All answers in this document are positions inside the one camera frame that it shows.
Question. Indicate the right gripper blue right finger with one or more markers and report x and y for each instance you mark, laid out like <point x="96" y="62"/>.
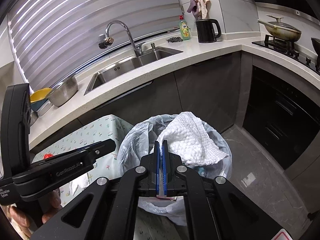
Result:
<point x="164" y="166"/>

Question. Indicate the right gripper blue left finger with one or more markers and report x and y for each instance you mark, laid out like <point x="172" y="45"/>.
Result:
<point x="158" y="163"/>

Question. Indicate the white paper towel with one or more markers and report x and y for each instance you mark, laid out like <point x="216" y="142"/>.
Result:
<point x="185" y="136"/>

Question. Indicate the red plastic bag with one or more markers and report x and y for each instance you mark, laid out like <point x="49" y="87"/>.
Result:
<point x="47" y="155"/>

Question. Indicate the trash bin with plastic liner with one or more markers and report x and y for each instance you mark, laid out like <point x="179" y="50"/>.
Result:
<point x="141" y="139"/>

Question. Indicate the chrome kitchen faucet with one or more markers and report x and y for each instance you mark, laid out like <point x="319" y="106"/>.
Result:
<point x="124" y="35"/>

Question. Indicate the person's left hand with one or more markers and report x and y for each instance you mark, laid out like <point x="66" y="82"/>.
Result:
<point x="24" y="222"/>

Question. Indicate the yellow and blue colander bowl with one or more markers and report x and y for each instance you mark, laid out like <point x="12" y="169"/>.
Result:
<point x="38" y="98"/>

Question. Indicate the stainless steel sink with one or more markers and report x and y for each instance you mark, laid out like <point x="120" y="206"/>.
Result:
<point x="128" y="64"/>

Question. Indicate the large steel mixing bowl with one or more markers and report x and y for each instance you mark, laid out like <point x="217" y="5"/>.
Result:
<point x="63" y="91"/>

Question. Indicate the dark scrubber by sink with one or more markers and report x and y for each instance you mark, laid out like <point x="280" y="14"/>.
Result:
<point x="174" y="39"/>

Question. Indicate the green dish soap bottle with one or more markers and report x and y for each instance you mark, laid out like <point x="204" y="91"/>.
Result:
<point x="184" y="29"/>

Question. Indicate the black electric kettle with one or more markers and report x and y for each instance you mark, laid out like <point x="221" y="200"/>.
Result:
<point x="208" y="30"/>

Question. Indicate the hanging purple and beige cloths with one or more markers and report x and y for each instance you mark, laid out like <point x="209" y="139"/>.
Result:
<point x="198" y="8"/>

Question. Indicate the striped window blind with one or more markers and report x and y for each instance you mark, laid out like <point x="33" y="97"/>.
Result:
<point x="51" y="39"/>

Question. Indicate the black gas stove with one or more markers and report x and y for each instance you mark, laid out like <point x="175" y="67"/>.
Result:
<point x="289" y="49"/>

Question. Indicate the frying pan with lid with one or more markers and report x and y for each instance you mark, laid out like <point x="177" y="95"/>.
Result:
<point x="281" y="30"/>

